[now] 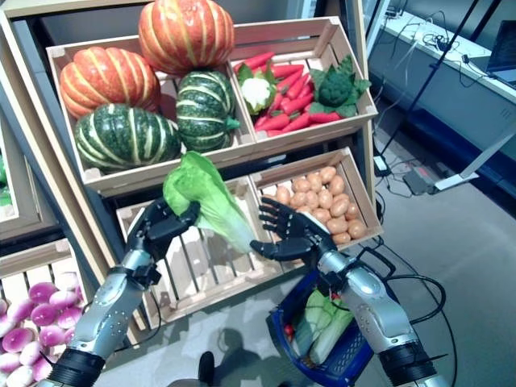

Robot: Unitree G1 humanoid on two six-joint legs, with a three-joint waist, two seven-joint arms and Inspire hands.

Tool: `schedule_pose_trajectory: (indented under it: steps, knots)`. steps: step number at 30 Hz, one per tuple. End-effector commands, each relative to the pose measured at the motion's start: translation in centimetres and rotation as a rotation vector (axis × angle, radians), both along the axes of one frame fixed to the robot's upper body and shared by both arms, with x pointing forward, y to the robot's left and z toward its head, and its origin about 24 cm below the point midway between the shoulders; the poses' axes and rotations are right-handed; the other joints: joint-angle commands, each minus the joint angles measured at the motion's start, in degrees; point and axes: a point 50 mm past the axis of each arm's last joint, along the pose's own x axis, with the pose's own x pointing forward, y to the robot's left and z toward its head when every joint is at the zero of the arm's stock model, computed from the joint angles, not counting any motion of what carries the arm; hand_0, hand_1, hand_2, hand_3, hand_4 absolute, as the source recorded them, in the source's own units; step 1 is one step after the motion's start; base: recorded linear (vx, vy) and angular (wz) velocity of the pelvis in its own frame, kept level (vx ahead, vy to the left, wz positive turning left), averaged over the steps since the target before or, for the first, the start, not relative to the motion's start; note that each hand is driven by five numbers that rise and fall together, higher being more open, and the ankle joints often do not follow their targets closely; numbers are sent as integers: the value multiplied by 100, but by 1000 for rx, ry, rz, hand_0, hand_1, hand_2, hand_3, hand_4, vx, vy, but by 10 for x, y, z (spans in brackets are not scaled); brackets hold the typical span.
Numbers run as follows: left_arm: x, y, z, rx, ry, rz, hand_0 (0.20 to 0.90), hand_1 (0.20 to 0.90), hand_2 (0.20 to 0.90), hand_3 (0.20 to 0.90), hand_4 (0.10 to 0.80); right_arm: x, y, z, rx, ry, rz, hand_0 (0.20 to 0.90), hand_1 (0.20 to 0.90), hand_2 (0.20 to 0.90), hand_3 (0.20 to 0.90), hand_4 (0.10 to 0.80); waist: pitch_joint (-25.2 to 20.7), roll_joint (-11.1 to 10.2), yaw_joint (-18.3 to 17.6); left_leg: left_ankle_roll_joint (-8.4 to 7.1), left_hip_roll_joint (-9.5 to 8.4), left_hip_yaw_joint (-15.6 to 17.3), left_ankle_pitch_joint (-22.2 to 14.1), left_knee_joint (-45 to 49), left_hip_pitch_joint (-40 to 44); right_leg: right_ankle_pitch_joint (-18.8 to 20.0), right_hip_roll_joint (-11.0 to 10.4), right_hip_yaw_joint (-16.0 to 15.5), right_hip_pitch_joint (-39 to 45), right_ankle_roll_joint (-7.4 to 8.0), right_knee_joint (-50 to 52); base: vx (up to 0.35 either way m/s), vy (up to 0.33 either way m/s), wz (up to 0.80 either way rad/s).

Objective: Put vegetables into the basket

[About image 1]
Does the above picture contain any orange striped pumpkin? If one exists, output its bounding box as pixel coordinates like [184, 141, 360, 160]
[59, 46, 162, 121]
[138, 0, 235, 77]

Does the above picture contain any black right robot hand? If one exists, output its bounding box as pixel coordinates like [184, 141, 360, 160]
[249, 196, 339, 265]

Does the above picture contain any large green striped pumpkin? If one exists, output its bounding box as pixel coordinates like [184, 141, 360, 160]
[73, 103, 183, 175]

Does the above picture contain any blue plastic shopping basket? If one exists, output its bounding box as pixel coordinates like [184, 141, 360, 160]
[265, 246, 404, 387]

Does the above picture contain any small green striped pumpkin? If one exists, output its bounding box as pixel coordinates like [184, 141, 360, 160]
[176, 70, 242, 153]

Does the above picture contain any black tripod stand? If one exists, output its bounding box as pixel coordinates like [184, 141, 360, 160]
[374, 0, 475, 162]

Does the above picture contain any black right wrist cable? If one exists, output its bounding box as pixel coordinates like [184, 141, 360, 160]
[386, 273, 447, 326]

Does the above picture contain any black floor cable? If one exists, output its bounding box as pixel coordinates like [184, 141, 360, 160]
[372, 191, 459, 387]

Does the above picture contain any tangled black cable bundle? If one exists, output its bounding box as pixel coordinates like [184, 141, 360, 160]
[402, 11, 476, 88]

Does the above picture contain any grey power box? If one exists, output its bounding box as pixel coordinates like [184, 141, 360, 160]
[402, 168, 439, 197]

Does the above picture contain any green broccoli with leaves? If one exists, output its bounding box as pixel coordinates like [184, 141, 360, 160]
[308, 54, 372, 119]

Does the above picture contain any purple white turnip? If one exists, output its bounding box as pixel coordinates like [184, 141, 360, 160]
[48, 289, 78, 310]
[7, 298, 35, 324]
[31, 302, 60, 327]
[56, 306, 84, 330]
[56, 272, 80, 292]
[27, 281, 59, 305]

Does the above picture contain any wooden slat crate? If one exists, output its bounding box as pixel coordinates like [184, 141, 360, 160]
[115, 177, 291, 326]
[249, 147, 385, 275]
[227, 16, 379, 148]
[0, 114, 61, 243]
[0, 237, 140, 387]

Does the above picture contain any small green white bok choy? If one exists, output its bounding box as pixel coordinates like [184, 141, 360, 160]
[309, 309, 356, 364]

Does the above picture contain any white office desk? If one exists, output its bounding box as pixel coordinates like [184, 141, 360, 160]
[377, 10, 516, 190]

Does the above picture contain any grey open laptop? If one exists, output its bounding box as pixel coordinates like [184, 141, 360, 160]
[485, 19, 516, 85]

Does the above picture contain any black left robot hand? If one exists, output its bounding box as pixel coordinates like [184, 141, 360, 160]
[125, 199, 202, 265]

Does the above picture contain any large wooden crate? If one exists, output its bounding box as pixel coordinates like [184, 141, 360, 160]
[46, 34, 259, 194]

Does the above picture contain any wooden display shelf frame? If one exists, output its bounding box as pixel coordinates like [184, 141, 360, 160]
[0, 0, 378, 347]

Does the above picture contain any black router with antennas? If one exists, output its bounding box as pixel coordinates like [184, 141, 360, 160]
[382, 0, 406, 19]

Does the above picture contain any white power adapter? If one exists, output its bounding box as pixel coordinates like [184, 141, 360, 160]
[372, 155, 391, 177]

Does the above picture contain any red carrot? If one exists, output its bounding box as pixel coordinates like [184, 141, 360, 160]
[254, 114, 291, 132]
[234, 51, 277, 73]
[281, 111, 311, 134]
[270, 63, 305, 79]
[308, 111, 343, 125]

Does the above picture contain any white cauliflower with leaves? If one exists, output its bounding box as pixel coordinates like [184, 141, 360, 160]
[235, 62, 279, 117]

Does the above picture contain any green white napa cabbage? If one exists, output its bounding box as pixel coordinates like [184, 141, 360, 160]
[293, 289, 339, 359]
[162, 151, 259, 255]

